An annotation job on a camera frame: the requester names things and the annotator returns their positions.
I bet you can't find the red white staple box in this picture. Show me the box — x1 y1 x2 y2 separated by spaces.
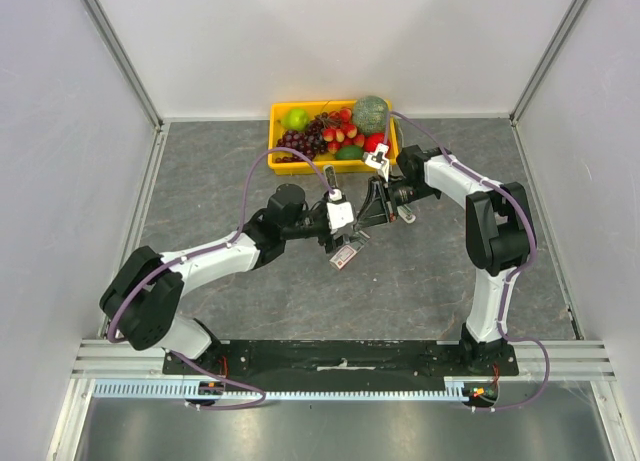
329 231 370 270

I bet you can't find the green white stapler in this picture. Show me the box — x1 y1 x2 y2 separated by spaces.
323 164 338 190

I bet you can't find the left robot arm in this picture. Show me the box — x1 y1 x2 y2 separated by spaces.
99 184 354 374

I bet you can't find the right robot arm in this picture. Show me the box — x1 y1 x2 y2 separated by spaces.
356 146 537 375

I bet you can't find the white rectangular case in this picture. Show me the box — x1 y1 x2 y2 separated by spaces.
397 206 416 224

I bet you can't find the green lime fruit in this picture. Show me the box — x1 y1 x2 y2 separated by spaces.
334 145 364 161

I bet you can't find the red strawberry cluster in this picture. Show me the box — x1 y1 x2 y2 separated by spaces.
320 107 366 155

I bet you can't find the green netted melon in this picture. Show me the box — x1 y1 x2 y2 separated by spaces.
352 95 390 136

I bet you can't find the dark purple grape bunch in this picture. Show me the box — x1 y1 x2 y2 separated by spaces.
275 113 333 161

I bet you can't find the yellow plastic tray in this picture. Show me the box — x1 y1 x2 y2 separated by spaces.
267 100 384 175

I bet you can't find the green pear fruit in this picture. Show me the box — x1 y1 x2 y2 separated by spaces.
279 108 310 131

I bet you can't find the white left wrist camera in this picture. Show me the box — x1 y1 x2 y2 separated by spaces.
326 188 355 233

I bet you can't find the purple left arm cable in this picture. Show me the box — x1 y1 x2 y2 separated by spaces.
105 147 341 412

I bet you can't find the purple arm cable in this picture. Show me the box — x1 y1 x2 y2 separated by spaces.
384 111 551 413
105 147 341 412

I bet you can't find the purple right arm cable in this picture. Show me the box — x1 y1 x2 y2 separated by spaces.
384 111 551 413

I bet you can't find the aluminium frame rail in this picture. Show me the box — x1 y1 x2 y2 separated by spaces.
72 340 615 381

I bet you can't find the grey slotted cable duct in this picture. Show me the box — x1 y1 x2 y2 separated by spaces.
92 376 504 401

